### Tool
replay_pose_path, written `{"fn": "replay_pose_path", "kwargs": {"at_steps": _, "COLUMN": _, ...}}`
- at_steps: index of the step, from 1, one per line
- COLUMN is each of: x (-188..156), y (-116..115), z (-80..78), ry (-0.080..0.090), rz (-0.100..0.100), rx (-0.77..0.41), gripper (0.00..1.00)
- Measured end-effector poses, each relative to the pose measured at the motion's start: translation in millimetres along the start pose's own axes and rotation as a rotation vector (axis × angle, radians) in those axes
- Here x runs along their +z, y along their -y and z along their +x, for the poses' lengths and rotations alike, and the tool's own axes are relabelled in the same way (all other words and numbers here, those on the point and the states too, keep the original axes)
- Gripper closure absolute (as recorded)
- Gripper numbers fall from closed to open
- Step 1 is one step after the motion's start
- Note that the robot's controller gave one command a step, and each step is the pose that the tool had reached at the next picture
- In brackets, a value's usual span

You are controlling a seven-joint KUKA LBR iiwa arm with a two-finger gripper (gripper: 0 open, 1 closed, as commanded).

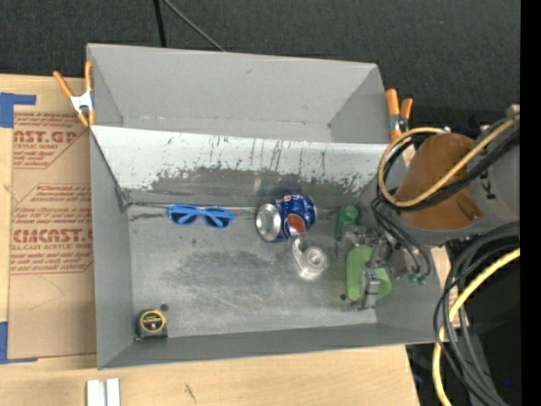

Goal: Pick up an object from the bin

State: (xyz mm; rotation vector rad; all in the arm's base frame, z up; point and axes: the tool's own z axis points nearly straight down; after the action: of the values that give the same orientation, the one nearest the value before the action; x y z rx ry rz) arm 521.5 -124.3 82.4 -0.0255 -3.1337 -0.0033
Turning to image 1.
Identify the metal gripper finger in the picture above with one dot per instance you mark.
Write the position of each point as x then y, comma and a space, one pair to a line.
371, 290
359, 235

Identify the green spray bottle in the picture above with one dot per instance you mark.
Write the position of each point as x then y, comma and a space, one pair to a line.
355, 269

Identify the clear glass mug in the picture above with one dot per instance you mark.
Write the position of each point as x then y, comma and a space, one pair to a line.
313, 260

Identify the blue soda can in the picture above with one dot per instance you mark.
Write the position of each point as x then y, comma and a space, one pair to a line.
296, 214

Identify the grey metal bin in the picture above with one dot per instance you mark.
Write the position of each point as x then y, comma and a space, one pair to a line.
220, 277

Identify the blue sunglasses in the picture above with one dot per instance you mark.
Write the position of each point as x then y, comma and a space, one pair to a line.
175, 210

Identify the black and yellow tape measure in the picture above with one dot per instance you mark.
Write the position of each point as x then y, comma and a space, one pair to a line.
151, 322

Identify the brown cardboard board, red print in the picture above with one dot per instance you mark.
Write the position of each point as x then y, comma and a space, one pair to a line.
50, 298

